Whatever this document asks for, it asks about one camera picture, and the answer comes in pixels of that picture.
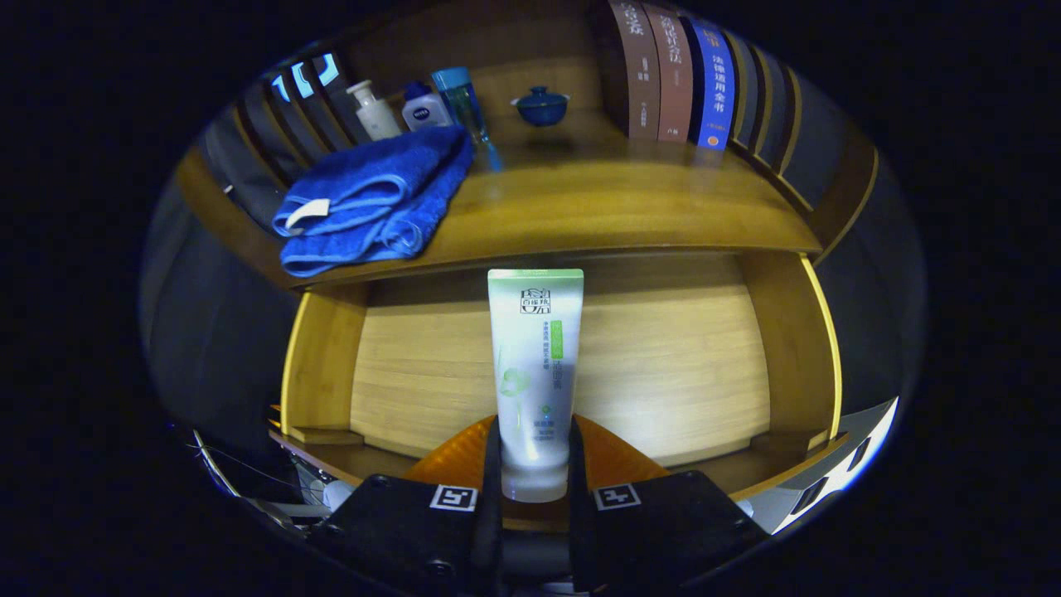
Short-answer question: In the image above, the reddish brown book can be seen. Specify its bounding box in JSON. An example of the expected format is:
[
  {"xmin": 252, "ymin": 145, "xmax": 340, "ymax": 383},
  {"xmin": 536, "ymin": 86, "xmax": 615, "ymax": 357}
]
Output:
[{"xmin": 642, "ymin": 2, "xmax": 694, "ymax": 143}]

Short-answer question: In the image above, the teal translucent bottle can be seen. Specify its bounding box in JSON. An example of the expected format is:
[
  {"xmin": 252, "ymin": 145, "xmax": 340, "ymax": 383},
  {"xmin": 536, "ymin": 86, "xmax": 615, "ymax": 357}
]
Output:
[{"xmin": 430, "ymin": 67, "xmax": 504, "ymax": 172}]

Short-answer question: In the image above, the blue lidded tea bowl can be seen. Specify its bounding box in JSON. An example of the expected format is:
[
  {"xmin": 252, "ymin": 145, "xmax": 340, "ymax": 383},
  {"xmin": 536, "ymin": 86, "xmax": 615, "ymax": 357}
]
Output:
[{"xmin": 511, "ymin": 86, "xmax": 571, "ymax": 128}]

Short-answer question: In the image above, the blue book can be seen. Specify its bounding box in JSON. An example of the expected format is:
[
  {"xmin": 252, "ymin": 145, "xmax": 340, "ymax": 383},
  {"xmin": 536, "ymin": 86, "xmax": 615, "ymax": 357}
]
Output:
[{"xmin": 684, "ymin": 15, "xmax": 737, "ymax": 151}]

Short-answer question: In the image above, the white bottle with blue cap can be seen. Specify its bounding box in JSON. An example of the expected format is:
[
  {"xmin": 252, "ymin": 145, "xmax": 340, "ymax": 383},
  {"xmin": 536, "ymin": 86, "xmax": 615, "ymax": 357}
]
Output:
[{"xmin": 402, "ymin": 81, "xmax": 454, "ymax": 132}]

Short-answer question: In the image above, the white pump bottle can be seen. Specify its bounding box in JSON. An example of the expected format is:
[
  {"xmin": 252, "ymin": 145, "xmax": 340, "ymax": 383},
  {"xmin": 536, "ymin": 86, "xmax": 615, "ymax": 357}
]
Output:
[{"xmin": 346, "ymin": 80, "xmax": 403, "ymax": 142}]

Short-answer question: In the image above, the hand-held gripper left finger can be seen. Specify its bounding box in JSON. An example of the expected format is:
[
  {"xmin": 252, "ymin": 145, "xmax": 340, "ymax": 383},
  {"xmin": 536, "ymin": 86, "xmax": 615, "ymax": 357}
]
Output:
[{"xmin": 308, "ymin": 415, "xmax": 504, "ymax": 596}]

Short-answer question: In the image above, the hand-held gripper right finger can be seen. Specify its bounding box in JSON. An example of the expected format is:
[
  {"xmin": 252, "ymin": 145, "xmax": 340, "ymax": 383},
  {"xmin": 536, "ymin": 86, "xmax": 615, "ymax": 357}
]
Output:
[{"xmin": 566, "ymin": 415, "xmax": 772, "ymax": 594}]

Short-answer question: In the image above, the wooden cabinet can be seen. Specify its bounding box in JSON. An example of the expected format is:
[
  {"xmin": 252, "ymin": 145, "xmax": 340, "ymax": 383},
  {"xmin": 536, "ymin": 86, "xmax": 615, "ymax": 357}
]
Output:
[{"xmin": 174, "ymin": 0, "xmax": 879, "ymax": 291}]

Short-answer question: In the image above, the wooden drawer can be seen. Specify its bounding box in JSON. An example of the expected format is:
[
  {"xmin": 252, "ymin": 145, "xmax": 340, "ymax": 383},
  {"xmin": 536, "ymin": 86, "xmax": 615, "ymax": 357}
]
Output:
[{"xmin": 267, "ymin": 251, "xmax": 850, "ymax": 531}]

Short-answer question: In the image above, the wooden countertop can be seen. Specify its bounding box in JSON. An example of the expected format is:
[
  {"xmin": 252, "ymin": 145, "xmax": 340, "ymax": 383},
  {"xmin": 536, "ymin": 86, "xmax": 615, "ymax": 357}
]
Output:
[{"xmin": 178, "ymin": 108, "xmax": 823, "ymax": 289}]

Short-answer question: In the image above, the white squeeze tube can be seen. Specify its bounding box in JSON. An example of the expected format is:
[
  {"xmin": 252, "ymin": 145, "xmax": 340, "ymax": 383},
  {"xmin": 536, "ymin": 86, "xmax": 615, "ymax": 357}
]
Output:
[{"xmin": 487, "ymin": 268, "xmax": 584, "ymax": 503}]

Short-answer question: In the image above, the blue folded towel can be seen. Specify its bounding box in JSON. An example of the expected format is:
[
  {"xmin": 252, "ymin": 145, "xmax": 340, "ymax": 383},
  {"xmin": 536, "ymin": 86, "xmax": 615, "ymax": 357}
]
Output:
[{"xmin": 272, "ymin": 124, "xmax": 475, "ymax": 279}]

